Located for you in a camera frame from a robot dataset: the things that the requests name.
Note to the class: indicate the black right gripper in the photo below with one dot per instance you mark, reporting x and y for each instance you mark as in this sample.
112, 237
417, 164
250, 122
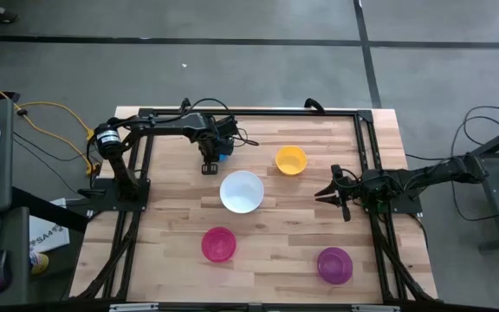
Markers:
351, 190

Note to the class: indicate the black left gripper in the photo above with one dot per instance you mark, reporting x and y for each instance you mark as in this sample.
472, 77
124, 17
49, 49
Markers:
208, 145

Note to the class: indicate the yellow plastic bowl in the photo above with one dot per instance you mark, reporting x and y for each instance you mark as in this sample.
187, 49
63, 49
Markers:
291, 160

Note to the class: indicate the purple plastic bowl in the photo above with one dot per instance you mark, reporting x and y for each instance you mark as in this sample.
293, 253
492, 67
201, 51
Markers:
335, 265

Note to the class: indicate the pink plastic bowl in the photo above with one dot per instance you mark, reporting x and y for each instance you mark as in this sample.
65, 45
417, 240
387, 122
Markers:
218, 245

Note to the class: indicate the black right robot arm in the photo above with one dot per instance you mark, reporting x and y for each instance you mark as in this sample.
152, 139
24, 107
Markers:
427, 175

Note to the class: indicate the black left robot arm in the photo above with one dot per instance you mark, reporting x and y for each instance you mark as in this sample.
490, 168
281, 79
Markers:
171, 123

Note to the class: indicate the large white bowl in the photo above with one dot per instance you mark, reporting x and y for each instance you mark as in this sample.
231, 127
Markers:
241, 192

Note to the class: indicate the grey metal side table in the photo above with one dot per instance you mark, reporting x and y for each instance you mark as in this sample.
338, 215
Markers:
498, 212

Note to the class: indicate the white labelled cardboard box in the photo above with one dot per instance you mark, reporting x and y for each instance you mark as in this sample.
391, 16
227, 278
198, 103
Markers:
48, 236

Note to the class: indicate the yellow shoe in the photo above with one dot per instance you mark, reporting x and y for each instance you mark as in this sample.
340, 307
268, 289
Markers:
40, 263

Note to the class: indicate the black aluminium table frame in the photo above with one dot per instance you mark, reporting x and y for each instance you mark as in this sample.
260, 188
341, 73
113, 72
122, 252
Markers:
254, 113

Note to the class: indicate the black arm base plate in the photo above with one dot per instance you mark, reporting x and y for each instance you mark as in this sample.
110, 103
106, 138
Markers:
102, 199
405, 206

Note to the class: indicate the silver metal bracket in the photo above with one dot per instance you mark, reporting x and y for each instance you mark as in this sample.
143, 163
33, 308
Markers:
375, 308
133, 307

